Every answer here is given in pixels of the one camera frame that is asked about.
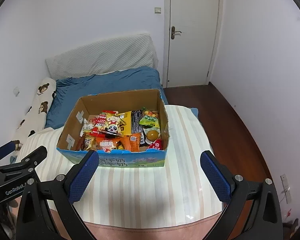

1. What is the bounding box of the yellow biscuit bag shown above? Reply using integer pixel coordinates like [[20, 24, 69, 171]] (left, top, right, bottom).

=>
[[83, 135, 99, 151]]

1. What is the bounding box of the orange panda chips bag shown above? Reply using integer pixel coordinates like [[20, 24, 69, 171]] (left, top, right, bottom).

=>
[[96, 138, 121, 153]]

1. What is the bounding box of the orange snack bag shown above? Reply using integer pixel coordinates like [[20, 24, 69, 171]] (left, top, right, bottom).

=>
[[120, 133, 141, 152]]

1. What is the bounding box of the small red snack packet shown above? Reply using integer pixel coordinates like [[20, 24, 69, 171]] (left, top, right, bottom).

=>
[[147, 139, 162, 151]]

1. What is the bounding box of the red stick snack packet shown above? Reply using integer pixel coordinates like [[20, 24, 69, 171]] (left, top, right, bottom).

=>
[[89, 111, 118, 138]]

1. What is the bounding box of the yellow panda snack bag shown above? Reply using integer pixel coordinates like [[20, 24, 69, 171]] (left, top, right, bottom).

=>
[[98, 113, 126, 137]]

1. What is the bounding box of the egg yolk snack packet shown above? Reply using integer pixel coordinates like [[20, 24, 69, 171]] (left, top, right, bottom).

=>
[[143, 127, 160, 145]]

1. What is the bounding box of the yellow black snack bag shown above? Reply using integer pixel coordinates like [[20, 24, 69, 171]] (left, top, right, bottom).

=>
[[119, 110, 143, 136]]

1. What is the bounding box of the colourful candy green bag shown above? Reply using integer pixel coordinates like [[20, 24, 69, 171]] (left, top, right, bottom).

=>
[[139, 107, 160, 128]]

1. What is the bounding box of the white Franzzi wafer packet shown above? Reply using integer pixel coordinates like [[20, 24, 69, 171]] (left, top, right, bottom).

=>
[[80, 119, 94, 137]]

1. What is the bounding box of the striped white blanket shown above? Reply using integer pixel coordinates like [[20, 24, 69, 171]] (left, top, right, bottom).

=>
[[16, 104, 227, 229]]

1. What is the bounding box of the bear print long pillow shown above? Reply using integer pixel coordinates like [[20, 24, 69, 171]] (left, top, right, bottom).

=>
[[12, 77, 57, 151]]

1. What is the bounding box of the blue cardboard milk box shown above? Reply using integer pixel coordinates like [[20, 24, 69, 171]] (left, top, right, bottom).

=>
[[56, 89, 170, 168]]

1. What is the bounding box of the white power strip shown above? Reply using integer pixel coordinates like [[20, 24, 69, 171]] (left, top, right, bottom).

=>
[[280, 174, 292, 204]]

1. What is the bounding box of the blue bed sheet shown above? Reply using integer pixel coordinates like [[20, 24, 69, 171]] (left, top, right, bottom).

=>
[[44, 65, 169, 130]]

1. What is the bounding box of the grey padded headboard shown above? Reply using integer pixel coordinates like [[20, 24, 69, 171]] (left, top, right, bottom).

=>
[[45, 33, 158, 80]]

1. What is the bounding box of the white door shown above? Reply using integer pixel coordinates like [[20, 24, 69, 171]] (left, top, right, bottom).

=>
[[164, 0, 223, 88]]

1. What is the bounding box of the wall socket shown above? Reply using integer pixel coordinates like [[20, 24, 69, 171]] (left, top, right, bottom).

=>
[[13, 87, 20, 97]]

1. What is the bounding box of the door handle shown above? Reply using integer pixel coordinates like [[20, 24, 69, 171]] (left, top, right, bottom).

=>
[[171, 26, 182, 40]]

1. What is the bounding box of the wall light switch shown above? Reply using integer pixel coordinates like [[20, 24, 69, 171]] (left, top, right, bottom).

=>
[[154, 7, 161, 14]]

